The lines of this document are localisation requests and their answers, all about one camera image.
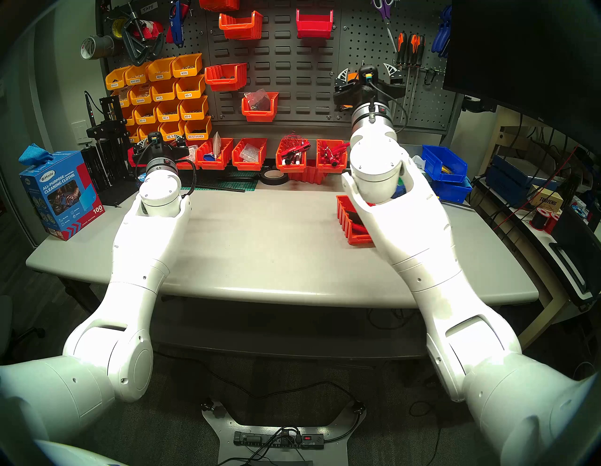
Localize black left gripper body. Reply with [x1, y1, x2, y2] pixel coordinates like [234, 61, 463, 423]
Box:
[133, 133, 190, 163]

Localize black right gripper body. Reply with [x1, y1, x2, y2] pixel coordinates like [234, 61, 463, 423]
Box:
[333, 65, 407, 111]

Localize orange-red plastic storage bin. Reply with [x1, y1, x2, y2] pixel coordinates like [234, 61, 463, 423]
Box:
[336, 195, 376, 246]

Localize blue cleaning cloths box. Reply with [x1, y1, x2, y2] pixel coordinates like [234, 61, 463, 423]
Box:
[20, 150, 105, 241]

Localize small cardboard box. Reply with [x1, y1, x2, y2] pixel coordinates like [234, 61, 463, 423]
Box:
[531, 186, 564, 212]

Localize orange tape roll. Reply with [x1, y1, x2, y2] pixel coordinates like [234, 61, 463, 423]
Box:
[337, 70, 357, 109]

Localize yellow bin labelled M2.5-5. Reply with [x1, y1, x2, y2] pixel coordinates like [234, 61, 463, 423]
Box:
[159, 120, 186, 141]

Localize yellow bin labelled M3-8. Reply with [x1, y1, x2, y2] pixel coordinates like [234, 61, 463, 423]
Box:
[156, 100, 181, 123]

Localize yellow bin labelled M4-0.7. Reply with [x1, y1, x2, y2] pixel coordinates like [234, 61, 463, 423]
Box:
[184, 116, 213, 141]

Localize black metal press stand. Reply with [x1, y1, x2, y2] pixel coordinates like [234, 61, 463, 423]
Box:
[81, 96, 138, 206]

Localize dark perforated pegboard panel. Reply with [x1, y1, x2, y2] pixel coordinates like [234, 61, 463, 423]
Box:
[338, 0, 460, 133]
[96, 0, 210, 141]

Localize grey louvred panel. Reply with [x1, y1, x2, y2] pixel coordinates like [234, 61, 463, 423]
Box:
[205, 0, 342, 124]

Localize yellow bin labelled M3-6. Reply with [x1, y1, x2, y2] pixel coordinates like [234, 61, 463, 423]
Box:
[179, 95, 209, 121]

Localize yellow bin labelled M4-6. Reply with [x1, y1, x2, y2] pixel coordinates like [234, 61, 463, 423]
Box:
[150, 79, 178, 102]

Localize crimson plastic bin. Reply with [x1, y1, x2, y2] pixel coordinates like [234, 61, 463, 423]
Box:
[296, 8, 334, 39]

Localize blue spring clamps hanging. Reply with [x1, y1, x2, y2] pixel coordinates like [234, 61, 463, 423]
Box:
[431, 5, 452, 59]

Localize yellow bin labelled M3-4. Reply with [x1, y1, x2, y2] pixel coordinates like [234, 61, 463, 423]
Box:
[175, 74, 206, 100]

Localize small red clamps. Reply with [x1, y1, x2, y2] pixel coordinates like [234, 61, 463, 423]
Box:
[322, 142, 350, 165]

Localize yellow bin labelled M3X8 BAD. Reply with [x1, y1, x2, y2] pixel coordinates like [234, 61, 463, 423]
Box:
[124, 62, 151, 86]

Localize yellow bin labelled M3X5X4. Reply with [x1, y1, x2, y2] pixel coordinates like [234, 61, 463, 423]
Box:
[105, 67, 131, 91]

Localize thin black rod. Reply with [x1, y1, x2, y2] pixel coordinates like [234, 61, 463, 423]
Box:
[188, 182, 246, 193]

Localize black soldering iron pen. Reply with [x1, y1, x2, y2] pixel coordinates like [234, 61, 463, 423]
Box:
[84, 91, 101, 127]

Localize yellow bin labelled M3X6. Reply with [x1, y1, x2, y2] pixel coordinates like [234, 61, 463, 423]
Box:
[171, 53, 203, 78]

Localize green cutting mat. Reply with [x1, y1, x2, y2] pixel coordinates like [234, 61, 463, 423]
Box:
[181, 169, 259, 192]

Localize grey metal C-clamp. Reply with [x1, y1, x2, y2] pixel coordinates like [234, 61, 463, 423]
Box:
[121, 5, 165, 66]

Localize blue plastic bin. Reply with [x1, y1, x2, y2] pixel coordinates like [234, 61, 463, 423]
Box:
[421, 145, 468, 183]
[430, 176, 472, 204]

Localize stacked orange-red bins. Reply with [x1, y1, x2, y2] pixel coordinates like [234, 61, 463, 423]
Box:
[287, 160, 346, 185]

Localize red tape roll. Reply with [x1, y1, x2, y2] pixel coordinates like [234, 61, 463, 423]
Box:
[134, 21, 165, 42]

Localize blue microfiber cloth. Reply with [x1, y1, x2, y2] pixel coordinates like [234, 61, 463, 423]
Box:
[19, 143, 54, 166]

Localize black computer monitor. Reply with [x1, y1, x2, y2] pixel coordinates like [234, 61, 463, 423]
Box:
[442, 0, 601, 155]

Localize dark blue case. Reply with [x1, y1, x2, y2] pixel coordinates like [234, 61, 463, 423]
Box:
[486, 155, 564, 207]

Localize white side table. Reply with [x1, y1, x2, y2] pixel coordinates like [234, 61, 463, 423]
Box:
[472, 176, 601, 311]

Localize black flat tray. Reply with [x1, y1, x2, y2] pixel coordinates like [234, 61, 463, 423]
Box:
[549, 207, 601, 301]

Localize black power strip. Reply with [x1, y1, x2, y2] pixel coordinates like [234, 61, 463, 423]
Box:
[233, 431, 325, 450]

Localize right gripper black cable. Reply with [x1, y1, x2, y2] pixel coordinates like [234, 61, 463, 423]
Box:
[368, 75, 408, 134]

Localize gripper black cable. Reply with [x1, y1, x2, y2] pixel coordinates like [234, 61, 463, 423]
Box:
[368, 75, 408, 134]
[135, 157, 197, 198]

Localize orange handled file middle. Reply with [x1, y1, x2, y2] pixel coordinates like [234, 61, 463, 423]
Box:
[404, 34, 417, 124]

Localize orange handled file bottom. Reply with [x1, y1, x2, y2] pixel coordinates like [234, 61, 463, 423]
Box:
[408, 35, 426, 120]

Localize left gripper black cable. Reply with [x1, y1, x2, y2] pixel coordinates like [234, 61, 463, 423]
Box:
[135, 157, 197, 198]

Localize purple-handled scissors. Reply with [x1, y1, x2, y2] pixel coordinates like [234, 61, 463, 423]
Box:
[372, 0, 399, 53]

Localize silver duct tape roll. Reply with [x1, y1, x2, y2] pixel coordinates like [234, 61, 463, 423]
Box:
[80, 35, 116, 60]

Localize blue-handled hand tool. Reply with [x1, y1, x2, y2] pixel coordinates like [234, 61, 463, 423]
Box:
[169, 0, 185, 47]

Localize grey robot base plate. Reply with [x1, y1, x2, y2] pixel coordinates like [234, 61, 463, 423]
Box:
[202, 399, 367, 466]

